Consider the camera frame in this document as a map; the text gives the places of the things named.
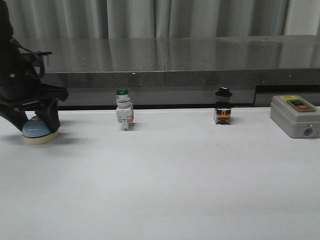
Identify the grey stone counter ledge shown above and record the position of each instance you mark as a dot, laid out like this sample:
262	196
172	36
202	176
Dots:
172	72

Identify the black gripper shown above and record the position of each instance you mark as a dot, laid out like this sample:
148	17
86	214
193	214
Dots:
20	83

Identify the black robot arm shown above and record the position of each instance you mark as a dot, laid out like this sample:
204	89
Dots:
7	41

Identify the blue desk bell cream base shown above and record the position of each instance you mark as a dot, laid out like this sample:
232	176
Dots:
35	132

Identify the grey pleated curtain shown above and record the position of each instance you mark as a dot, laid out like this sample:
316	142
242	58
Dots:
117	19

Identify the green pushbutton switch white body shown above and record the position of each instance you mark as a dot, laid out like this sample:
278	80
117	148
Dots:
124	110

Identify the grey two-button switch box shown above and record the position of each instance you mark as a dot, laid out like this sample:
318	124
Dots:
297	117

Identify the black selector switch orange body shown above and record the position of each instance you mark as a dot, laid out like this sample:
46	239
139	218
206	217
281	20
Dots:
223	108

